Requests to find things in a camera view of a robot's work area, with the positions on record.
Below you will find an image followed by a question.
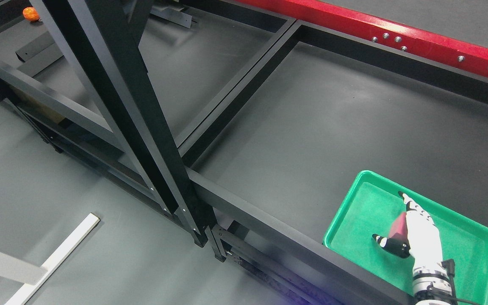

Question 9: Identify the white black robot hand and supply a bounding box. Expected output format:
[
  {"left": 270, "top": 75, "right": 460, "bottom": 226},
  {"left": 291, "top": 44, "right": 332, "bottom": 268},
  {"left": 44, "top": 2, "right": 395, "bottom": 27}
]
[{"left": 372, "top": 191, "right": 443, "bottom": 269}]

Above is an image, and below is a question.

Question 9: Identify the pink foam block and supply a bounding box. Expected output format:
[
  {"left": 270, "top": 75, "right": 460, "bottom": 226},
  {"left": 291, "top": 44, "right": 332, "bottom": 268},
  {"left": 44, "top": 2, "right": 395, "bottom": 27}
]
[{"left": 388, "top": 212, "right": 408, "bottom": 242}]

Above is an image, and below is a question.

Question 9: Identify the green plastic tray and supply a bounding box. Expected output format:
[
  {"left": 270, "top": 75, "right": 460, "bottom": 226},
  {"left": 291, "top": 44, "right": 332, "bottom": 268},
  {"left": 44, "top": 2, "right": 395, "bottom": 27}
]
[{"left": 323, "top": 170, "right": 488, "bottom": 305}]

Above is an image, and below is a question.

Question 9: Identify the black metal shelf rack middle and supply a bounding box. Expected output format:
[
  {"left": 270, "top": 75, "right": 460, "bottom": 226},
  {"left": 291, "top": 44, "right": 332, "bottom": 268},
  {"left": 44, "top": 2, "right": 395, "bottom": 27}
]
[{"left": 178, "top": 13, "right": 488, "bottom": 305}]

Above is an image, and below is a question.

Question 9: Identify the black metal shelf rack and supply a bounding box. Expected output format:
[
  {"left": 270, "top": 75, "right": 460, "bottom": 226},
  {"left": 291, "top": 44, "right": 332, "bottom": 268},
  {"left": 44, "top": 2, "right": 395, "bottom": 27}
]
[
  {"left": 0, "top": 0, "right": 225, "bottom": 262},
  {"left": 178, "top": 13, "right": 488, "bottom": 305}
]

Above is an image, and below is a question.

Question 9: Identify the black metal shelf rack left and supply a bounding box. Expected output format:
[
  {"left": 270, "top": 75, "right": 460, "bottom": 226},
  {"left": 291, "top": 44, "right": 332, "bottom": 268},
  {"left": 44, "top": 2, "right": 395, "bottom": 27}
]
[{"left": 0, "top": 0, "right": 225, "bottom": 262}]

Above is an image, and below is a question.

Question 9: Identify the red metal beam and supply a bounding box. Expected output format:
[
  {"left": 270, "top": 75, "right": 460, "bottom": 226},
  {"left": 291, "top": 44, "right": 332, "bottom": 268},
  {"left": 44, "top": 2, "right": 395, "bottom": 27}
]
[{"left": 244, "top": 0, "right": 488, "bottom": 78}]

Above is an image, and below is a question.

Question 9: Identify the white table with T-leg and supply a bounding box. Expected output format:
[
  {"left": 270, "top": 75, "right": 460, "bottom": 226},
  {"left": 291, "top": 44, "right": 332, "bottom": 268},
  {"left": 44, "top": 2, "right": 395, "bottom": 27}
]
[{"left": 0, "top": 131, "right": 100, "bottom": 305}]

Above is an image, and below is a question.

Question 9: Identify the orange ball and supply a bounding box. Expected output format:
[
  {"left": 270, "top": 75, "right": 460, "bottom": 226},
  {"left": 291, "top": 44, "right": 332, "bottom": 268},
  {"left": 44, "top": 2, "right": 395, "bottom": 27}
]
[{"left": 22, "top": 6, "right": 41, "bottom": 22}]

